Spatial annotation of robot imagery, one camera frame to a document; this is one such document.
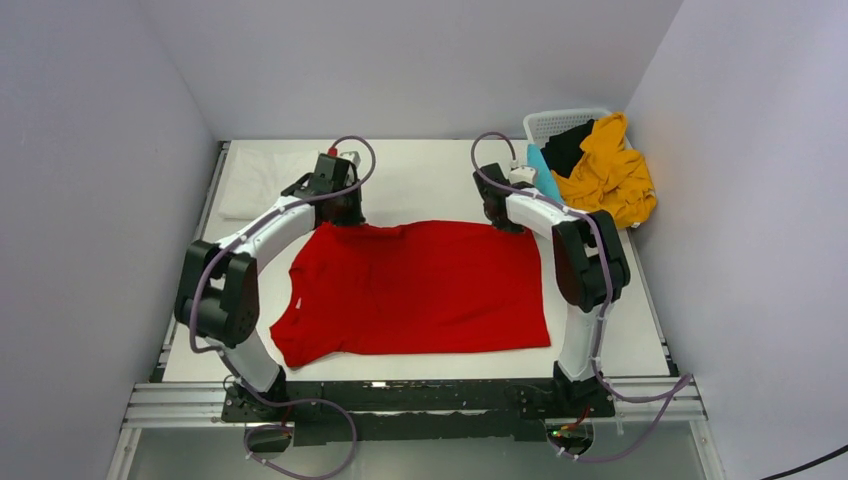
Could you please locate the red t-shirt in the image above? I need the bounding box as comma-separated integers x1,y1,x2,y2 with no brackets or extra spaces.
270,220,551,368

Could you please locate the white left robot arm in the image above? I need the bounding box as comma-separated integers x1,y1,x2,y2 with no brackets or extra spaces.
174,148,365,420

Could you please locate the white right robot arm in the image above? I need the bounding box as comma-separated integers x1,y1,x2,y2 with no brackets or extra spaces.
473,164,631,415

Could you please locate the teal t-shirt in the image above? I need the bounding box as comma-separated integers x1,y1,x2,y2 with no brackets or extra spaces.
526,143,564,204

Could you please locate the black t-shirt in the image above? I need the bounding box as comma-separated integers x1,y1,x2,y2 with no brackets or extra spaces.
541,119,595,178

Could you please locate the white plastic laundry basket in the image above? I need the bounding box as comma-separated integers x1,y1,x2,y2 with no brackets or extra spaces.
524,108,634,149

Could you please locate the folded white t-shirt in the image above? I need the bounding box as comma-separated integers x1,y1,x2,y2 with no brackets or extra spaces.
218,148,319,220

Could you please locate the yellow t-shirt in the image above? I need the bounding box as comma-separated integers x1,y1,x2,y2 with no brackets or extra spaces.
552,112,657,229

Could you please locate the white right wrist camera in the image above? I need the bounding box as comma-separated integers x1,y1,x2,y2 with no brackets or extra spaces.
508,164,537,185

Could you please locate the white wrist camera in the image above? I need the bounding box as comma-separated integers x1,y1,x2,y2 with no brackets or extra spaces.
508,164,537,185
327,147,361,167

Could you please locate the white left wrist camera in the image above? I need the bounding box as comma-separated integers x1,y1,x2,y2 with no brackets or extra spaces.
327,147,361,167

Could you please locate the aluminium frame rail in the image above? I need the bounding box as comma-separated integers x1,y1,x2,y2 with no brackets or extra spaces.
123,378,708,428

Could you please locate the black cable bottom right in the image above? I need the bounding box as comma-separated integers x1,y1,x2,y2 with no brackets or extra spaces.
760,451,848,480

